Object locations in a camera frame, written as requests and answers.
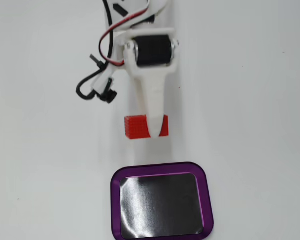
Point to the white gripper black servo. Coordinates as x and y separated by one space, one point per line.
152 52

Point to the red studded block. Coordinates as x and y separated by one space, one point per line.
135 126

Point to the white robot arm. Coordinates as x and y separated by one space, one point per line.
162 6

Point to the purple metal tray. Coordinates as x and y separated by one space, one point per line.
162 168

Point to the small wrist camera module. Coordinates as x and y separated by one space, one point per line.
107 96

